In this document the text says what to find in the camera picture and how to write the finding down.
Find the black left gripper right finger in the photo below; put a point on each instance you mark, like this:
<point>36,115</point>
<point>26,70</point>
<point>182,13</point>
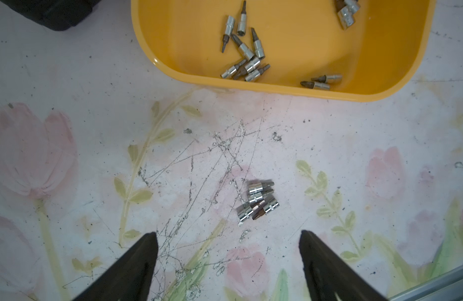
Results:
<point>328,277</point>

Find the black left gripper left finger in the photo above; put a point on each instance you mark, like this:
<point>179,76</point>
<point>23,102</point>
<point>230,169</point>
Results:
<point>130,278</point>

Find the single metal bit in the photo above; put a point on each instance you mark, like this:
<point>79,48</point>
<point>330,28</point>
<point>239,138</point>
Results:
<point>315,85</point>

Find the yellow plastic storage box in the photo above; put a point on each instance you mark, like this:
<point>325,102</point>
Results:
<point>302,40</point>

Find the pile of metal bits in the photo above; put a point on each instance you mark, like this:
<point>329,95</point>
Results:
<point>261,201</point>

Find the black plastic tool case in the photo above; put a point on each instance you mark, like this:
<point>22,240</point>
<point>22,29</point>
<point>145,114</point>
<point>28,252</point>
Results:
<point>56,15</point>

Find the aluminium mounting rail frame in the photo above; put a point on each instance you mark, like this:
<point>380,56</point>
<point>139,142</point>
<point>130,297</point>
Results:
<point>448,286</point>

